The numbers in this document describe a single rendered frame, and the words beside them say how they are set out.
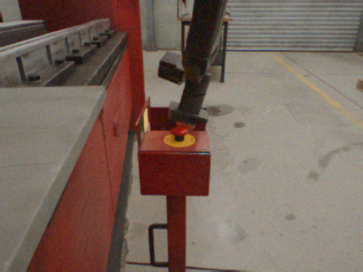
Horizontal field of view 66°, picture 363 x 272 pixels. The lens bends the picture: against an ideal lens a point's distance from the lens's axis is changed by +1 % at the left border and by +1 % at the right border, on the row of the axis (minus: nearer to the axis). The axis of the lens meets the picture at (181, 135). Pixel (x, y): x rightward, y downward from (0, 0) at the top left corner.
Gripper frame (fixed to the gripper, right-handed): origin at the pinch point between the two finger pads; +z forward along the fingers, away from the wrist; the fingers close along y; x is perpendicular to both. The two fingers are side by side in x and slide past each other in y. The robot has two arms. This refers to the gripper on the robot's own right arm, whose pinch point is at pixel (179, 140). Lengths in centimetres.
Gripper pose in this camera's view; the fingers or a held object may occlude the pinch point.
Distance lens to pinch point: 74.6
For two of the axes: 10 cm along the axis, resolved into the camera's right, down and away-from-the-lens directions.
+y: -9.6, -2.5, -1.0
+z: -2.7, 8.6, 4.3
